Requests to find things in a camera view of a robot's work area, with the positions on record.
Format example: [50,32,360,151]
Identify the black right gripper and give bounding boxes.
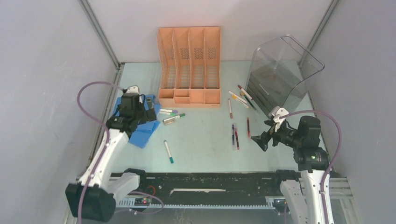
[251,118,302,151]

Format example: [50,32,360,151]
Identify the blue folder top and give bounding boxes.
[112,94,162,137]

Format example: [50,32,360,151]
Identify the blue folder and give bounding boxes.
[128,120,160,148]
[112,94,162,137]

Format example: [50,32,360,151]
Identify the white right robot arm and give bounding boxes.
[251,116,334,224]

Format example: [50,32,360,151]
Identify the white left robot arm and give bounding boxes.
[65,93,155,223]

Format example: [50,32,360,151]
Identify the light green cap marker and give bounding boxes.
[159,111,176,116]

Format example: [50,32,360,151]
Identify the purple cap white marker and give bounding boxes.
[160,108,178,113]

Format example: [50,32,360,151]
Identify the orange red gel pen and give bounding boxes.
[247,117,251,139]

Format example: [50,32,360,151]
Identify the blue folder bottom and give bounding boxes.
[128,120,160,148]

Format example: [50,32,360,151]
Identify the dark green cap marker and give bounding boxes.
[163,113,185,122]

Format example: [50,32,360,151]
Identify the dark red gel pen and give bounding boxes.
[234,125,240,150]

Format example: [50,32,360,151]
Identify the brown cap white marker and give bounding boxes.
[227,99,233,119]

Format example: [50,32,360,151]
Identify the dark red cap marker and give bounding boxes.
[238,85,253,100]

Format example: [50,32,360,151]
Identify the green cap white marker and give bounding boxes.
[164,140,174,164]

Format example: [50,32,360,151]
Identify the yellow cap white marker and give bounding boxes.
[232,95,250,109]

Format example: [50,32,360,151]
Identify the orange plastic file organizer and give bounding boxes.
[157,26,221,108]

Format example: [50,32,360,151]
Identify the clear plastic drawer cabinet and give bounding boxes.
[246,35,325,115]

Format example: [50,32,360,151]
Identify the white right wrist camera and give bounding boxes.
[269,106,289,132]

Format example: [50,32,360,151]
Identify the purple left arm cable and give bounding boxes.
[76,81,124,224]

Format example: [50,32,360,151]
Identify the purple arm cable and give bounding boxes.
[283,110,342,224]
[76,81,124,224]

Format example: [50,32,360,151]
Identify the grey cable duct strip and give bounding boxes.
[116,197,285,210]

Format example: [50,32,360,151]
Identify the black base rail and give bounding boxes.
[126,171,284,207]

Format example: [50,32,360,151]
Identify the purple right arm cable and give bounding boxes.
[283,110,342,224]

